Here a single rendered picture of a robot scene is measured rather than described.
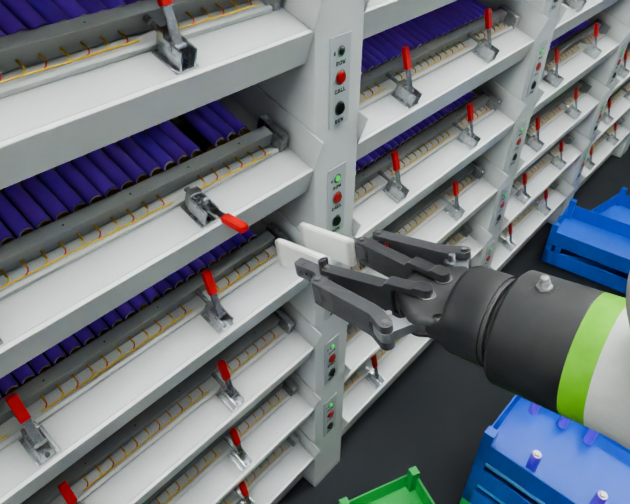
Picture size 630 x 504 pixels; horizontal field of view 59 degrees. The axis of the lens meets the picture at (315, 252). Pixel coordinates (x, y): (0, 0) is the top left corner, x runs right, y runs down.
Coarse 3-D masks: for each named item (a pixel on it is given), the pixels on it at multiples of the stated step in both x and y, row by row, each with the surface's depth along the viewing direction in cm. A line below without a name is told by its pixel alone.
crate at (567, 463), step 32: (512, 416) 111; (544, 416) 111; (480, 448) 103; (512, 448) 106; (544, 448) 106; (576, 448) 106; (608, 448) 106; (512, 480) 101; (544, 480) 96; (576, 480) 101; (608, 480) 101
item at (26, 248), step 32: (192, 160) 69; (224, 160) 71; (256, 160) 74; (128, 192) 63; (160, 192) 66; (64, 224) 59; (96, 224) 61; (128, 224) 63; (0, 256) 55; (32, 256) 57; (64, 256) 58; (0, 288) 54
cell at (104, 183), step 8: (80, 160) 65; (88, 160) 65; (80, 168) 65; (88, 168) 65; (96, 168) 65; (88, 176) 64; (96, 176) 64; (104, 176) 65; (96, 184) 64; (104, 184) 64; (112, 184) 64; (104, 192) 64
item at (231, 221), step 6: (204, 204) 65; (210, 210) 65; (216, 210) 65; (216, 216) 64; (222, 216) 63; (228, 216) 63; (234, 216) 63; (222, 222) 63; (228, 222) 63; (234, 222) 62; (240, 222) 62; (234, 228) 62; (240, 228) 62; (246, 228) 62
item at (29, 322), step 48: (240, 96) 80; (288, 144) 78; (240, 192) 71; (288, 192) 76; (144, 240) 63; (192, 240) 65; (48, 288) 57; (96, 288) 58; (144, 288) 64; (0, 336) 53; (48, 336) 56
